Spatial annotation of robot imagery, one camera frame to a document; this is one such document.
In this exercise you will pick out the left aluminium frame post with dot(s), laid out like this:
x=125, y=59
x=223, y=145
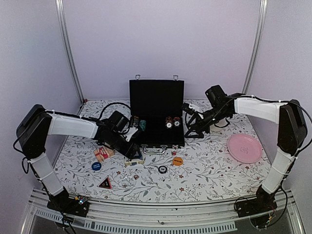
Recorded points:
x=68, y=50

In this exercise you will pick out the black poker case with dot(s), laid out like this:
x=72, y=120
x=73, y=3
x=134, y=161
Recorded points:
x=153, y=100

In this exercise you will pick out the blue card deck box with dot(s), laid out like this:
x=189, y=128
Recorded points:
x=133, y=162

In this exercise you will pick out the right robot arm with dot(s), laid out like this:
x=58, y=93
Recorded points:
x=288, y=115

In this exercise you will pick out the cream ceramic mug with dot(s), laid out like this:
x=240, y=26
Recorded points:
x=216, y=128

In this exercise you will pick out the teal chip stack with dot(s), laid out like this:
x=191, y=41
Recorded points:
x=142, y=125

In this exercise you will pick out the right aluminium frame post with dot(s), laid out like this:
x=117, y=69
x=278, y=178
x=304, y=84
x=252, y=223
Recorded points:
x=256, y=44

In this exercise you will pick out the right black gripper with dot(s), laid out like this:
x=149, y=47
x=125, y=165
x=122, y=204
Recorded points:
x=198, y=122

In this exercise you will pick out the red card deck box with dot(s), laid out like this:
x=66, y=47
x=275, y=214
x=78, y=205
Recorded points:
x=103, y=153

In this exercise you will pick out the blue round button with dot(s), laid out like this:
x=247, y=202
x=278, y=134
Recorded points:
x=96, y=166

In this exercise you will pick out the white black chip stack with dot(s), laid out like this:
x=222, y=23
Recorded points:
x=135, y=121

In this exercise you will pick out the orange round button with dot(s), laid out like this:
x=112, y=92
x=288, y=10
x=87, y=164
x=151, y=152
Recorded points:
x=177, y=161

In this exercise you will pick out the front aluminium rail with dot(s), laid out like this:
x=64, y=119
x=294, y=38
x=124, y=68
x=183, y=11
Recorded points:
x=121, y=217

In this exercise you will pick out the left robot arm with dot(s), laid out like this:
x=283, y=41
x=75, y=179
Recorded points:
x=40, y=124

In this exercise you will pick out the pink plate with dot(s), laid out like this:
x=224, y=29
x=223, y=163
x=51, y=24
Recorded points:
x=244, y=148

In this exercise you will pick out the orange chip stack left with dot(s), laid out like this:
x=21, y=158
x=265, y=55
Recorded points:
x=168, y=122

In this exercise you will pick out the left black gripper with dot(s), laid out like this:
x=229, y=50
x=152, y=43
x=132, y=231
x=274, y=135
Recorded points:
x=133, y=151

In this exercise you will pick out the aluminium frame post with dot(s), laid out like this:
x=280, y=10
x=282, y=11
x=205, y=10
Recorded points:
x=256, y=44
x=68, y=50

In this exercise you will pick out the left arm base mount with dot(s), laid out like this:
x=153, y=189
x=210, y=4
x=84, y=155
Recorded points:
x=65, y=205

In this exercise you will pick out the floral tablecloth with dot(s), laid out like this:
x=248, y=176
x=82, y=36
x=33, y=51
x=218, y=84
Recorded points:
x=203, y=170

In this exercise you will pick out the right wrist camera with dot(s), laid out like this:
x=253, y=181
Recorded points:
x=191, y=108

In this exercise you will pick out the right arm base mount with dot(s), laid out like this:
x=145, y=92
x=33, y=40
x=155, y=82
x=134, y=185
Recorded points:
x=262, y=203

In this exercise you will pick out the black triangular token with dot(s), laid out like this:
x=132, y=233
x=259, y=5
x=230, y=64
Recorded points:
x=105, y=184

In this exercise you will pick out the black white dealer chip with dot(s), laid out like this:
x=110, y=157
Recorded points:
x=162, y=169

